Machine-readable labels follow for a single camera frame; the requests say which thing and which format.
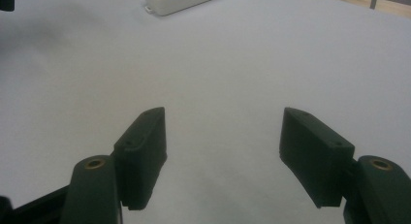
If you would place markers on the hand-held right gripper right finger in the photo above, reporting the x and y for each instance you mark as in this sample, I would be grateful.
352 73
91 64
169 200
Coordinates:
315 156

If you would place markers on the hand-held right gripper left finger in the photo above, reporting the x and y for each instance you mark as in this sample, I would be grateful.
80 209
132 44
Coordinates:
142 153

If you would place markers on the white plastic box, blue label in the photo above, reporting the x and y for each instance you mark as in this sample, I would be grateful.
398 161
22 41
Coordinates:
181 1

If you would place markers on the light wooden board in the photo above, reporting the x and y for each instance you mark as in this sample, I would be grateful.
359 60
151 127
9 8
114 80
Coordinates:
392 6

